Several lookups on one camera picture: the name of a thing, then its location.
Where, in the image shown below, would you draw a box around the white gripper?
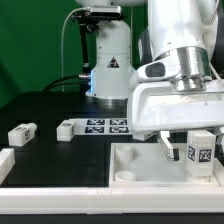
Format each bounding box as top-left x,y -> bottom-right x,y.
128,81 -> 224,161

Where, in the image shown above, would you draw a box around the white front fence rail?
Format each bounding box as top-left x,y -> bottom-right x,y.
0,187 -> 224,214

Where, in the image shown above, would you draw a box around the black camera stand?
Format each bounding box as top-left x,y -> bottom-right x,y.
71,7 -> 98,80

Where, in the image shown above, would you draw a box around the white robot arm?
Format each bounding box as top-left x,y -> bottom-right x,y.
76,0 -> 224,140

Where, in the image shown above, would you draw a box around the white marker base plate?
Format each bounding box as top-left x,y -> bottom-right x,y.
74,118 -> 130,135

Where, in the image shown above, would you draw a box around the white square tabletop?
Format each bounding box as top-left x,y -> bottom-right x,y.
109,143 -> 224,188

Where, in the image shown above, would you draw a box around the black cables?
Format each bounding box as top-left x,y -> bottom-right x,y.
42,75 -> 91,93

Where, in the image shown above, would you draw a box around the white cable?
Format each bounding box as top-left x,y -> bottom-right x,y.
60,7 -> 91,93

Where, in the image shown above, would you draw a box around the white left fence piece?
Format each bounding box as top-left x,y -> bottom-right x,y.
0,148 -> 15,185

